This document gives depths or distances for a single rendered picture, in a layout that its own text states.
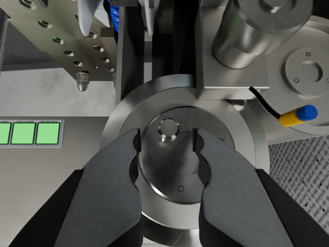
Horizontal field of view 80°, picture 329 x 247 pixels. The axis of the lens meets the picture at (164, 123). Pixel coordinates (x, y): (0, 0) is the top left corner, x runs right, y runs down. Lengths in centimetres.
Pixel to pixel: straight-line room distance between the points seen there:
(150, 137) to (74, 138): 41
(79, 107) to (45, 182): 206
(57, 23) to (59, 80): 245
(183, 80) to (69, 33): 28
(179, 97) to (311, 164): 21
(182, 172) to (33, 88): 291
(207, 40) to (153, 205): 13
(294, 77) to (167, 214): 17
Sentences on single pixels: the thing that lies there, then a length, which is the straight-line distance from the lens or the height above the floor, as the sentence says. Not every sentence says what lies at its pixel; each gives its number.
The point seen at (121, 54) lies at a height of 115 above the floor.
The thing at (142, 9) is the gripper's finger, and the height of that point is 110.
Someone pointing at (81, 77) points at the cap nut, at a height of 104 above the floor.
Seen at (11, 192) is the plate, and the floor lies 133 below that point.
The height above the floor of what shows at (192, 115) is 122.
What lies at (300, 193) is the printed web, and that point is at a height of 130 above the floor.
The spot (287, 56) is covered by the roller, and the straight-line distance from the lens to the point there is 23.
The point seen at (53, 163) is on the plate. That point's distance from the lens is 56.
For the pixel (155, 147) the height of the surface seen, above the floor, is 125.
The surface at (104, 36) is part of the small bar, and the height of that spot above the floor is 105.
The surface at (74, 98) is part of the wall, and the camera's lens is 265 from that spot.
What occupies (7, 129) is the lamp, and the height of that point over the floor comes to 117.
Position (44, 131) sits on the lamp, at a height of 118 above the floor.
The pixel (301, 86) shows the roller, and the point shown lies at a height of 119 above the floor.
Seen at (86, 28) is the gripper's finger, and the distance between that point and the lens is 21.
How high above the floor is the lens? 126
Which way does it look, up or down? 11 degrees down
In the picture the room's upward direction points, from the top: 180 degrees clockwise
